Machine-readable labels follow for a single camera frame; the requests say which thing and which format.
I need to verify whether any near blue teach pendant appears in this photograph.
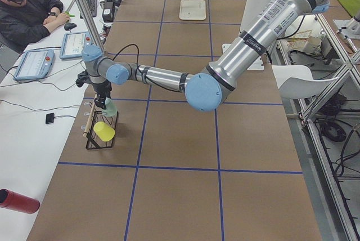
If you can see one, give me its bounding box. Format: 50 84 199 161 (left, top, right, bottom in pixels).
13 49 55 81

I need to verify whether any black computer mouse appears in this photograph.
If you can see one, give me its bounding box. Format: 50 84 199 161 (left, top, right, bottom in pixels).
64 23 77 31

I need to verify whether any black power adapter box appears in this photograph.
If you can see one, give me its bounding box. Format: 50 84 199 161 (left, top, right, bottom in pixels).
102 2 115 23

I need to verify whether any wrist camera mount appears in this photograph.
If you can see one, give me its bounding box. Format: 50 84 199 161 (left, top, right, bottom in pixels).
75 70 91 88

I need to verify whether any red bottle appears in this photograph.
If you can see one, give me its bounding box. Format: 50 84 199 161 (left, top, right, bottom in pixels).
1 189 40 214

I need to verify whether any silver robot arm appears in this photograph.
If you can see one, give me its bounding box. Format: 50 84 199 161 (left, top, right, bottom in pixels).
82 0 330 112

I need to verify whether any far blue teach pendant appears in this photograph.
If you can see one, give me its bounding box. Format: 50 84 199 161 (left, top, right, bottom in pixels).
60 32 92 60

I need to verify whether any mint green plastic cup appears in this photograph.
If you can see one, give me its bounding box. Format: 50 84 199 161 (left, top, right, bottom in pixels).
102 97 118 117

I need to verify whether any white plastic chair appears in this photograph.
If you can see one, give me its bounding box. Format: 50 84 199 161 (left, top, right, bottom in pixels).
272 65 340 99

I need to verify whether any aluminium frame post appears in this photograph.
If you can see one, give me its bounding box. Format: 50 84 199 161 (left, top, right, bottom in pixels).
75 0 104 51

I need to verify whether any wooden dowel rack handle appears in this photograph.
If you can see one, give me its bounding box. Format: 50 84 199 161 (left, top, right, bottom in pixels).
83 102 96 137

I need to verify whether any black keyboard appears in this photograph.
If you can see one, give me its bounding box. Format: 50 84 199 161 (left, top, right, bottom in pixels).
86 0 97 17

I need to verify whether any seated person in black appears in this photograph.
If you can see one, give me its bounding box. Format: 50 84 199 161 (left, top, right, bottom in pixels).
1 0 70 53

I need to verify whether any cream rectangular tray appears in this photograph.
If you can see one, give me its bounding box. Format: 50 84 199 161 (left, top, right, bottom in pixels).
179 0 206 21

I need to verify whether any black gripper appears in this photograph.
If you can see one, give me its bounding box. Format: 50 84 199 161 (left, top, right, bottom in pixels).
92 81 112 109

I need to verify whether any blue teach pendant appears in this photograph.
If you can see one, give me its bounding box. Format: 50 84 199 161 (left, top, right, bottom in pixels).
13 49 55 81
60 32 92 60

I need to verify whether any black wire cup rack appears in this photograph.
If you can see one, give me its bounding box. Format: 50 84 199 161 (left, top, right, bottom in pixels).
83 102 118 151

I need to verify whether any yellow plastic cup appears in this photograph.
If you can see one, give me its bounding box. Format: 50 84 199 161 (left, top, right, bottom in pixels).
93 122 115 142

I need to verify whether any brown paper table mat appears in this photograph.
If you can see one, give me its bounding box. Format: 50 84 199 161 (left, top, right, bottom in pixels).
26 0 324 241

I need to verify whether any small black puck device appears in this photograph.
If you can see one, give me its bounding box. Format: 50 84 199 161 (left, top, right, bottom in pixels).
45 113 55 124

